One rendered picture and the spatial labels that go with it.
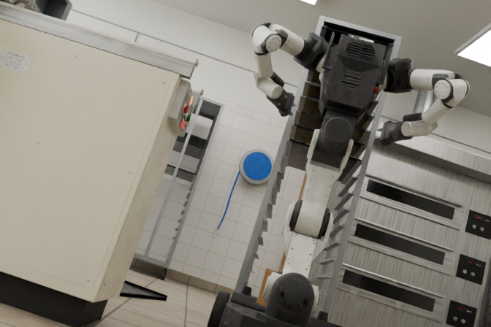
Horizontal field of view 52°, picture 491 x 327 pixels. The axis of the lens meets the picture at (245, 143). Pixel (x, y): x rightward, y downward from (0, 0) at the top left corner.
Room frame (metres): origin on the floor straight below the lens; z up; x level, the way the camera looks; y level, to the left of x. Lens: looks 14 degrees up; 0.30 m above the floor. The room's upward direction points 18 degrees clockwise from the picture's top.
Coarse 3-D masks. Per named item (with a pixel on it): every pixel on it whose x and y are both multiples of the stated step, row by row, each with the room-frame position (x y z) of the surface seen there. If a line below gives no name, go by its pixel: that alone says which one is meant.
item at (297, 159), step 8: (296, 144) 2.69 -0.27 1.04; (304, 144) 2.67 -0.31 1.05; (296, 152) 2.86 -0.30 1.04; (304, 152) 2.80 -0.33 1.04; (296, 160) 3.04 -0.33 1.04; (304, 160) 2.98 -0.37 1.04; (320, 160) 2.86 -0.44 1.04; (328, 160) 2.80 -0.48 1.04; (336, 160) 2.75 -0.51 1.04; (352, 160) 2.64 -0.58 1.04; (360, 160) 2.63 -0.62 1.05; (296, 168) 3.26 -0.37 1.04; (304, 168) 3.18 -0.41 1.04; (344, 176) 3.05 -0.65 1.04
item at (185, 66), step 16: (0, 16) 1.62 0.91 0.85; (16, 16) 1.62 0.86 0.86; (32, 16) 1.62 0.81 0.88; (48, 16) 1.61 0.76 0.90; (64, 32) 1.61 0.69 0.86; (80, 32) 1.61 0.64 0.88; (96, 32) 1.60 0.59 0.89; (112, 48) 1.60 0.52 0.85; (128, 48) 1.60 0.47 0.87; (144, 48) 1.59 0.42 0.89; (160, 64) 1.59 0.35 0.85; (176, 64) 1.59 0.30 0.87; (192, 64) 1.59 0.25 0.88
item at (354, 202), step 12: (396, 36) 2.62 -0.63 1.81; (396, 48) 2.62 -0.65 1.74; (384, 96) 2.61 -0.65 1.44; (372, 132) 2.62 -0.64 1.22; (372, 144) 2.61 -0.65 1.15; (360, 180) 2.62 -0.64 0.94; (360, 192) 2.61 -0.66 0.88; (348, 216) 2.63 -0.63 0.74; (348, 228) 2.62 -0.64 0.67; (336, 264) 2.62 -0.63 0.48; (336, 276) 2.61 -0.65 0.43
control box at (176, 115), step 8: (184, 80) 1.62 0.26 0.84; (184, 88) 1.62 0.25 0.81; (176, 96) 1.63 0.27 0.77; (184, 96) 1.63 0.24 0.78; (176, 104) 1.62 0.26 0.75; (184, 104) 1.66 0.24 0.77; (192, 104) 1.80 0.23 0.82; (176, 112) 1.62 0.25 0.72; (176, 120) 1.65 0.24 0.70; (184, 120) 1.75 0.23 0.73; (176, 128) 1.76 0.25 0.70; (184, 128) 1.82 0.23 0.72
